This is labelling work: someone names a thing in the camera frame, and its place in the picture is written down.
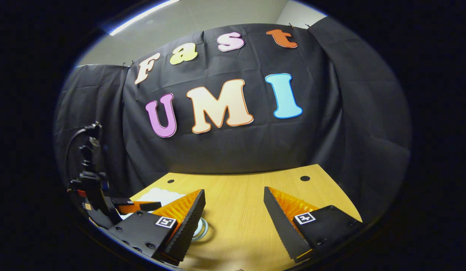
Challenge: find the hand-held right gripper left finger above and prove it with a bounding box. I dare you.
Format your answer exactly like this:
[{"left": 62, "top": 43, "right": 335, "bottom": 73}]
[{"left": 107, "top": 189, "right": 206, "bottom": 263}]

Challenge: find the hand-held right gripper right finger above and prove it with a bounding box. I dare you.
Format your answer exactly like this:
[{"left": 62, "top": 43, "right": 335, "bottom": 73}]
[{"left": 264, "top": 186, "right": 363, "bottom": 263}]

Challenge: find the pale blue suitcase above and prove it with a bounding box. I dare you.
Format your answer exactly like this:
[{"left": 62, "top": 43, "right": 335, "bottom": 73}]
[{"left": 120, "top": 187, "right": 210, "bottom": 242}]

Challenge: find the black backdrop cloth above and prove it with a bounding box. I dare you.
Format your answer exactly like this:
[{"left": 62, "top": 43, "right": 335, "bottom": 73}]
[{"left": 54, "top": 17, "right": 412, "bottom": 226}]

